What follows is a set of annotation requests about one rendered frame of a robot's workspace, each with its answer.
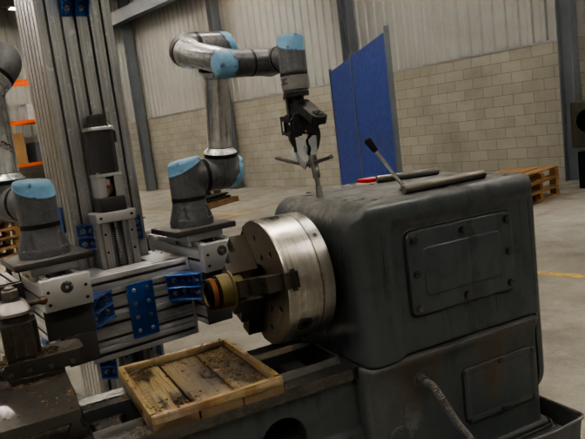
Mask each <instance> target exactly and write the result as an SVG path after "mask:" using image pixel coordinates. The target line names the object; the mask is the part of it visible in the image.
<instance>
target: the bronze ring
mask: <svg viewBox="0 0 585 439"><path fill-rule="evenodd" d="M238 280H243V278H242V276H241V275H239V274H238V275H234V276H232V274H231V273H230V272H229V271H224V272H223V273H222V274H218V275H214V276H212V278H210V279H206V280H203V281H202V283H201V293H202V297H203V301H204V303H205V306H206V308H207V309H208V310H215V309H218V308H219V309H220V310H222V309H226V308H229V307H230V308H236V307H237V306H238V304H239V301H242V300H244V299H245V298H246V296H245V297H239V293H238V289H237V285H236V282H235V281H238Z"/></svg>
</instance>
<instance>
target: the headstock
mask: <svg viewBox="0 0 585 439"><path fill-rule="evenodd" d="M486 174H487V175H486V177H485V178H483V179H475V180H470V181H466V182H461V183H458V184H453V185H449V186H441V187H436V188H432V189H427V190H424V191H419V192H411V193H407V194H402V193H401V191H400V184H399V183H398V181H397V180H395V181H388V182H383V183H377V182H375V183H370V184H365V185H360V186H342V187H341V188H340V189H332V190H325V191H323V195H324V196H321V197H317V194H316V192H311V193H306V194H301V195H296V196H291V197H287V198H285V199H283V200H282V201H281V202H280V203H279V205H278V206H277V209H276V211H275V215H279V214H284V213H293V212H297V213H302V214H304V215H305V216H306V217H307V218H308V219H309V220H310V221H311V222H312V223H313V224H314V225H315V226H316V227H317V229H318V230H319V232H320V234H321V236H322V238H323V240H324V241H325V243H326V247H327V249H328V252H329V254H330V257H331V261H332V263H333V271H334V276H335V282H336V307H335V312H334V316H333V320H332V322H331V324H330V325H329V327H328V328H327V329H326V330H324V331H322V332H319V333H317V334H311V335H308V336H306V337H307V338H309V339H311V340H312V341H315V342H317V343H319V344H320V345H322V346H324V347H326V348H329V349H331V350H332V351H334V352H335V353H337V354H339V355H342V356H344V357H346V358H347V359H349V360H351V361H354V362H356V363H358V364H360V365H361V366H362V367H365V368H383V367H385V366H388V365H391V364H394V363H396V362H399V361H401V360H402V359H403V358H404V357H405V356H407V355H410V354H413V353H416V352H419V351H421V350H424V349H427V348H431V347H434V346H437V345H440V344H443V343H446V342H449V341H453V340H456V339H459V338H461V337H464V336H467V335H470V334H474V333H477V332H480V331H482V330H485V329H488V328H492V327H495V326H498V325H501V324H503V323H506V322H509V321H513V320H516V319H519V318H521V317H525V316H528V315H531V314H537V313H539V312H540V311H541V310H540V297H539V285H538V272H537V259H536V246H535V222H534V208H533V196H532V184H531V180H530V178H529V176H528V175H527V174H526V173H520V172H486ZM381 196H382V197H381ZM375 197H377V198H378V197H380V198H379V199H372V198H375ZM345 199H346V201H341V200H345ZM354 199H359V200H357V201H353V200H354ZM341 249H342V250H341ZM349 291H350V292H349ZM343 325H344V326H343ZM328 337H329V338H328Z"/></svg>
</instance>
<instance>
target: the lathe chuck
mask: <svg viewBox="0 0 585 439"><path fill-rule="evenodd" d="M269 217H278V218H277V219H266V218H269ZM269 217H264V218H260V219H251V220H248V221H247V222H246V223H245V224H244V225H243V226H242V231H243V233H244V235H245V238H246V241H247V243H248V245H249V247H250V249H251V251H252V255H253V257H254V259H255V261H256V263H257V264H260V265H261V266H262V267H263V268H264V270H265V271H264V272H263V273H262V274H255V276H252V277H256V276H260V275H264V274H285V273H290V271H289V269H293V271H296V274H297V279H298V283H299V287H297V289H298V290H296V291H293V289H288V290H283V291H279V292H275V293H271V294H269V298H268V299H267V300H265V301H264V335H263V337H264V338H265V339H266V340H267V341H269V342H271V343H272V344H276V345H277V344H281V343H284V342H288V341H293V340H296V339H299V338H302V337H305V336H308V335H311V334H313V333H315V332H316V330H317V329H318V327H319V324H320V323H321V319H322V315H323V309H324V288H323V281H322V276H321V271H320V267H319V262H318V259H317V256H316V253H315V251H314V248H313V245H312V243H311V241H310V239H309V238H308V236H307V234H306V232H305V230H304V229H303V227H302V226H301V225H300V224H299V222H298V221H297V220H295V219H294V218H293V217H291V216H289V215H287V214H279V215H274V216H269ZM252 277H248V278H252ZM248 278H244V279H248ZM306 319H310V320H311V323H310V325H309V326H308V327H306V328H299V324H300V323H301V322H302V321H303V320H306Z"/></svg>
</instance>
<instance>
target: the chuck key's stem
mask: <svg viewBox="0 0 585 439"><path fill-rule="evenodd" d="M308 157H309V161H310V166H311V171H312V176H313V178H314V181H315V185H316V186H315V189H316V194H317V197H321V196H324V195H323V191H322V186H321V185H320V181H319V178H320V172H319V164H316V165H315V164H314V163H313V161H314V160H315V159H317V155H316V154H313V155H309V156H308Z"/></svg>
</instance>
